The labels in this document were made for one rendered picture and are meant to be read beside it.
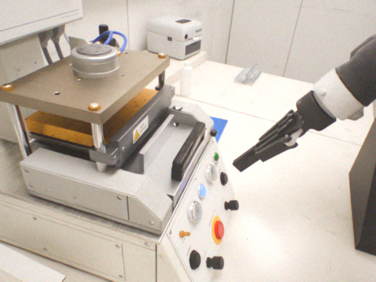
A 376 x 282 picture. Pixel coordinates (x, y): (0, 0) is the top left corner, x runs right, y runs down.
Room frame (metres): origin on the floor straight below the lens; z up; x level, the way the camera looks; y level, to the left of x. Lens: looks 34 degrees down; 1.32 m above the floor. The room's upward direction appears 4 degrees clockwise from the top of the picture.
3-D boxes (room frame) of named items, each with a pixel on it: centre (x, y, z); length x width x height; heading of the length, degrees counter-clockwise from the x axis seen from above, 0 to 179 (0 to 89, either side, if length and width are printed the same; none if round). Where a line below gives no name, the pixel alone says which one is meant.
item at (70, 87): (0.54, 0.20, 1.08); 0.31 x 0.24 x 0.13; 165
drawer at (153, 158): (0.50, 0.13, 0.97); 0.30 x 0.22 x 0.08; 75
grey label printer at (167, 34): (1.64, 0.12, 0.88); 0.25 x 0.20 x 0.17; 61
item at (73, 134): (0.52, 0.17, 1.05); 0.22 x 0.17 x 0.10; 165
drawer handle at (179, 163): (0.46, 0.00, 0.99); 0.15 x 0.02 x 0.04; 165
